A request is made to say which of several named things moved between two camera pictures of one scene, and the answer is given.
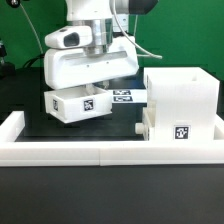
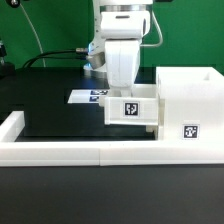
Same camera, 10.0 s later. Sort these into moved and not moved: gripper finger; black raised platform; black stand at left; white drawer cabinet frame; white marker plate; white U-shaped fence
Moved: white drawer cabinet frame; white marker plate; gripper finger
Not moved: black stand at left; white U-shaped fence; black raised platform
